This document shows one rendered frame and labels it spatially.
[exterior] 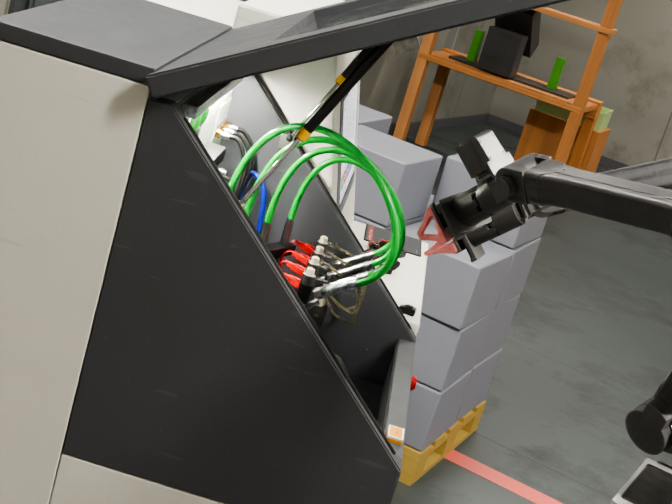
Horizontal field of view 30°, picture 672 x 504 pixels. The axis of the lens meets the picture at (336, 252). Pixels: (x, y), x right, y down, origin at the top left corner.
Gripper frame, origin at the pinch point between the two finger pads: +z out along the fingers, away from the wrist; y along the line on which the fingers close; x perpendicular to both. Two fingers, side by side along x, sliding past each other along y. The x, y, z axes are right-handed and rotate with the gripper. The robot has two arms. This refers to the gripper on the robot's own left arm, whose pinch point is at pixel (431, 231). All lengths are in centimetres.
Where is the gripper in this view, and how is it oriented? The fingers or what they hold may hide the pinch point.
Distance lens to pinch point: 217.3
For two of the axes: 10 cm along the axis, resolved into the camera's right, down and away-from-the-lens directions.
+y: -6.9, 2.5, -6.8
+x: 4.3, 9.0, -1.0
